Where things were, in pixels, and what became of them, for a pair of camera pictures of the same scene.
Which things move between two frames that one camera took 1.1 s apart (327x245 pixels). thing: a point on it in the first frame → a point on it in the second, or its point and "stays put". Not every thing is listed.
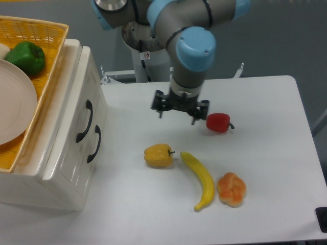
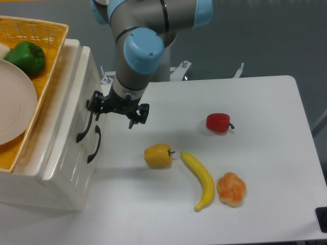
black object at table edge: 321,215 stays put
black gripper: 198,110 → 114,103
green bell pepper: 29,56 stays put
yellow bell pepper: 158,155 stays put
